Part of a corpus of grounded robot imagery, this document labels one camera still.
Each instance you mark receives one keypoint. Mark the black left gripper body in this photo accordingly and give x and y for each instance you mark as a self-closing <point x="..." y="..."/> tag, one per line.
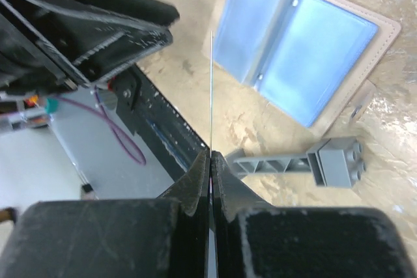
<point x="37" y="50"/>

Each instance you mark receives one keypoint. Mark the beige card holder wallet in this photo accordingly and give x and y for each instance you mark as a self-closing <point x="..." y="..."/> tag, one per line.
<point x="309" y="58"/>

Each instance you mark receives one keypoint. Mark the grey truss piece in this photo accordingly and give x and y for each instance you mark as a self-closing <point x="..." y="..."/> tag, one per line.
<point x="334" y="162"/>

